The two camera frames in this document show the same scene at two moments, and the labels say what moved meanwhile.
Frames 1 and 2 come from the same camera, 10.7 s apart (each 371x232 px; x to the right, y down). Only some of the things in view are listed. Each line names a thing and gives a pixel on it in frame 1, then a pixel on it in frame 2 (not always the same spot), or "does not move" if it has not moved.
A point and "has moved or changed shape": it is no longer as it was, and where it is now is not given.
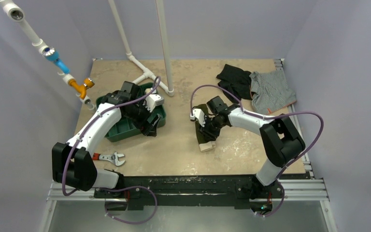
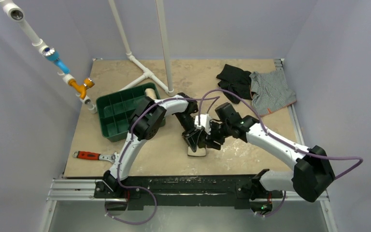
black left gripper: (149, 128) → (192, 136)
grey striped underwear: (269, 90) does not move
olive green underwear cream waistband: (206, 139) has moved or changed shape
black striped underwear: (236, 81) does not move
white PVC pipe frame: (169, 89) does not move
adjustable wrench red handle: (113, 157) does not move
